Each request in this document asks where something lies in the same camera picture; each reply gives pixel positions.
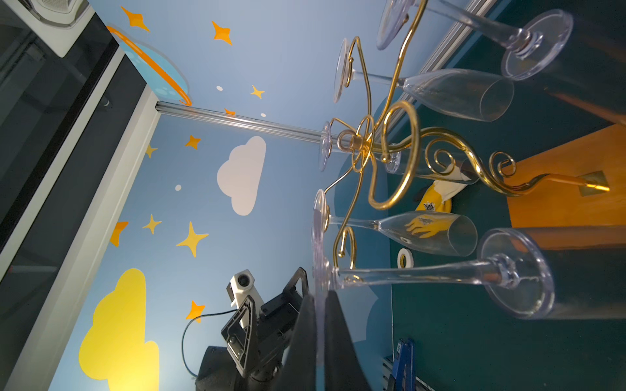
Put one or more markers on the orange wooden rack base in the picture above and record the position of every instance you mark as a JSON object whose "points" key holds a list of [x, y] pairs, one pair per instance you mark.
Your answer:
{"points": [[589, 217]]}

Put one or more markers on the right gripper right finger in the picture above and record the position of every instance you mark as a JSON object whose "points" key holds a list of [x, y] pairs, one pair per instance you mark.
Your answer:
{"points": [[342, 370]]}

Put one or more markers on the clear glass top back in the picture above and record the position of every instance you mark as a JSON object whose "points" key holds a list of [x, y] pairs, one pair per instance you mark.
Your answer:
{"points": [[461, 93]]}

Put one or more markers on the yellow work glove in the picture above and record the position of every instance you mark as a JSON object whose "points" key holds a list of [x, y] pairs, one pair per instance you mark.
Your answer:
{"points": [[439, 196]]}

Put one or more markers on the white tape roll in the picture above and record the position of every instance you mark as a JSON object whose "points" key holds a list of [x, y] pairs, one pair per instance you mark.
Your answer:
{"points": [[405, 259]]}

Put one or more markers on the clear glass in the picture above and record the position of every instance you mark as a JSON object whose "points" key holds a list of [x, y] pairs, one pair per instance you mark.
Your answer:
{"points": [[575, 272], [461, 93], [433, 165], [446, 234], [555, 37]]}

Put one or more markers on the gold wire glass rack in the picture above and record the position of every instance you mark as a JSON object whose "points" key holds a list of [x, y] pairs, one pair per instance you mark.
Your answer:
{"points": [[398, 129]]}

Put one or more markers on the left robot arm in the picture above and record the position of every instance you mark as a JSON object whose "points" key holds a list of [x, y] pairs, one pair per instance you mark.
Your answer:
{"points": [[218, 370]]}

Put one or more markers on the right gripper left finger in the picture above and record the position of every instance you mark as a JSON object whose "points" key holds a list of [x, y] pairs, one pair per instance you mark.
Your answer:
{"points": [[299, 370]]}

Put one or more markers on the blue tool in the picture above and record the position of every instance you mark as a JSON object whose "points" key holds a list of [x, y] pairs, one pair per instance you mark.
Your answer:
{"points": [[403, 374]]}

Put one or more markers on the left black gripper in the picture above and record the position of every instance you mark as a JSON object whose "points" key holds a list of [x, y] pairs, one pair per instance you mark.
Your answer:
{"points": [[257, 346]]}

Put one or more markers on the back horizontal aluminium bar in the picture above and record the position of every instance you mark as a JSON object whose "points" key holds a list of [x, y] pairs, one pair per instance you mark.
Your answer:
{"points": [[245, 123]]}

